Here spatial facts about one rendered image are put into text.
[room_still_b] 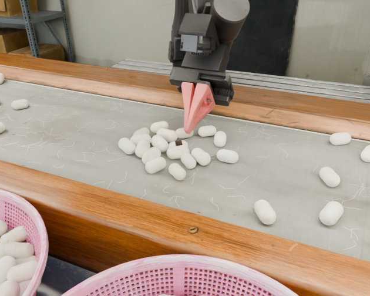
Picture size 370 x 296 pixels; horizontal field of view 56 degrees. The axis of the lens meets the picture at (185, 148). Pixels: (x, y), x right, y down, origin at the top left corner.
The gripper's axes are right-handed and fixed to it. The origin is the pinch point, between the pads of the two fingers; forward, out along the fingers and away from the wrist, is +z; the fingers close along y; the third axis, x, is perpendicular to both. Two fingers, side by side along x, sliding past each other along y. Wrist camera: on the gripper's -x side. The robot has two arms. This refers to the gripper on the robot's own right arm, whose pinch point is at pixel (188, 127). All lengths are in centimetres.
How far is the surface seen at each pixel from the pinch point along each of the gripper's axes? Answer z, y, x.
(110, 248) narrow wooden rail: 21.1, 0.6, -12.9
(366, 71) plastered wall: -126, 43, 163
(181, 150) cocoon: 5.2, 1.4, -3.4
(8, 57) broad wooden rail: -15, -59, 12
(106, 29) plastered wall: -130, -151, 148
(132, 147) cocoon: 6.7, -6.0, -4.5
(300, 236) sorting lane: 13.7, 20.1, -8.1
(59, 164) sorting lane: 12.4, -15.0, -7.4
